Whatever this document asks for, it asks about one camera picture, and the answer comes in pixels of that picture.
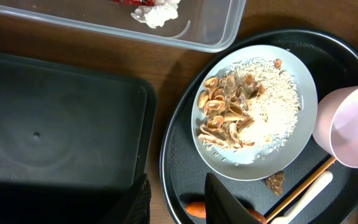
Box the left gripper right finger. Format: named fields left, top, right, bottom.
left=204, top=172, right=261, bottom=224

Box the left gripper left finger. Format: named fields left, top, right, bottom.
left=96, top=174, right=152, bottom=224

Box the pink bowl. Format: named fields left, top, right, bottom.
left=313, top=86, right=358, bottom=168

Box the white tissue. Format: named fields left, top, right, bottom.
left=131, top=0, right=180, bottom=29

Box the red snack wrapper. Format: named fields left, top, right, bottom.
left=110, top=0, right=155, bottom=6

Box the orange carrot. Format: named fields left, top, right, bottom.
left=185, top=202, right=267, bottom=224

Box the brown food chunk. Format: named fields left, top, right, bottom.
left=264, top=171, right=285, bottom=196

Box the white plastic fork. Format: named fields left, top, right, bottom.
left=271, top=171, right=333, bottom=224

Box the black rectangular tray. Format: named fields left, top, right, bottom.
left=0, top=54, right=157, bottom=223

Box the grey plate with rice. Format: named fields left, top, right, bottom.
left=191, top=45, right=318, bottom=181

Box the wooden chopstick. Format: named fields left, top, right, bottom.
left=266, top=156, right=336, bottom=222

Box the clear plastic bin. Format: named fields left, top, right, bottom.
left=0, top=0, right=246, bottom=53

